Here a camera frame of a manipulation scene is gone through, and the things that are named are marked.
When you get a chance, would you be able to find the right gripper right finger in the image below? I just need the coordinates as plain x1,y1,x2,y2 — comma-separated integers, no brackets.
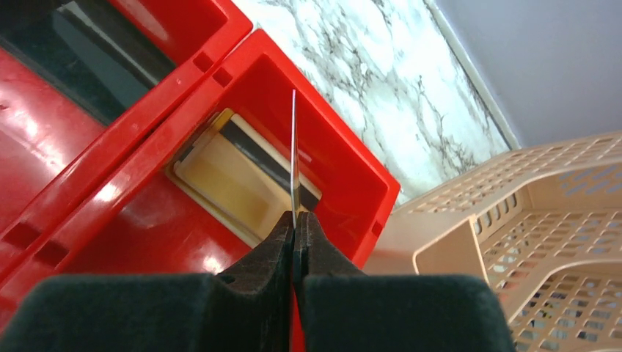
293,212,515,351

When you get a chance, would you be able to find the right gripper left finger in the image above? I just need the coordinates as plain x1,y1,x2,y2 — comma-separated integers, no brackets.
1,211,296,351

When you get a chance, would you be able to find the gold credit card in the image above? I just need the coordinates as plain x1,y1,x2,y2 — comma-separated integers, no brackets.
290,89,300,228
167,109,291,247

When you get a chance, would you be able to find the black card in bin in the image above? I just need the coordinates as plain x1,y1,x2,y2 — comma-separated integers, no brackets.
1,1,176,125

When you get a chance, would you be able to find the right red plastic bin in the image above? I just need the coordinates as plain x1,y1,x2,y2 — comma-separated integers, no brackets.
1,30,398,333

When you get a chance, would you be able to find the red plastic bin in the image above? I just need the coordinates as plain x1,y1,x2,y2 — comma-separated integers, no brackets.
1,1,253,275
1,30,398,333

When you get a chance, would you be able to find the peach desk organizer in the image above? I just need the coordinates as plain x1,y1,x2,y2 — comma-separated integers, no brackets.
363,131,621,351

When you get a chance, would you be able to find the middle red plastic bin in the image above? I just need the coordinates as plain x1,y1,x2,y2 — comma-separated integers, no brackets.
1,1,253,275

